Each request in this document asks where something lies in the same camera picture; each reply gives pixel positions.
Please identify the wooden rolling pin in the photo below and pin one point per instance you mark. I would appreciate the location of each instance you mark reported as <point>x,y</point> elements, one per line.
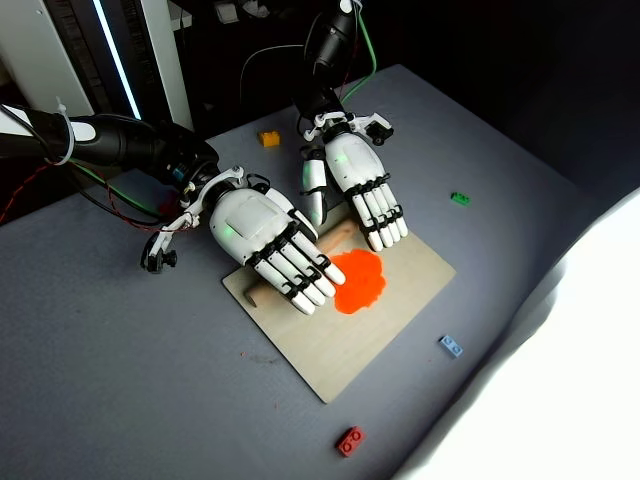
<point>336,236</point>

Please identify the orange flattened clay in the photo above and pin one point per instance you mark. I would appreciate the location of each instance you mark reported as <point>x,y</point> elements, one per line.
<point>360,285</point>

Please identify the light wooden board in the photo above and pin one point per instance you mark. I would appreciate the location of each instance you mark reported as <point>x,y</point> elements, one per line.
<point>325,350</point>

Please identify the yellow toy brick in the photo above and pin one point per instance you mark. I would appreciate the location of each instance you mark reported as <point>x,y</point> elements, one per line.
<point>270,139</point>

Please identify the green toy brick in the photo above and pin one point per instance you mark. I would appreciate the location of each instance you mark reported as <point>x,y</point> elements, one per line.
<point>460,199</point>

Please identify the light blue toy brick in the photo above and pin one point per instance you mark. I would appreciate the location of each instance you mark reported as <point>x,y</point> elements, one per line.
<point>451,347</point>

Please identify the red toy brick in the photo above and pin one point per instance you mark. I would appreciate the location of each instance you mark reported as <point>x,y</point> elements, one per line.
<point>350,442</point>

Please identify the grey table cloth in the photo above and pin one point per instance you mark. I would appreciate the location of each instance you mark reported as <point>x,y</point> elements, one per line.
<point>150,375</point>

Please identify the glowing light strip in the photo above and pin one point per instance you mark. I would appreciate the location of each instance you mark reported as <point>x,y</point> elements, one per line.
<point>116,55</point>

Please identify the white cabinet panel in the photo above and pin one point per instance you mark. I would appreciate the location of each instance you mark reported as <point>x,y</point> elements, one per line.
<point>40,50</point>

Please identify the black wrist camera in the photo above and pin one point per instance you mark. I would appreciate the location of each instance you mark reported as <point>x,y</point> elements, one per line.
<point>380,134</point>
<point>157,260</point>

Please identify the white frame column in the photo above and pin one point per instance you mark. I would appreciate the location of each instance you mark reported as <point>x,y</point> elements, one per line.
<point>165,55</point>

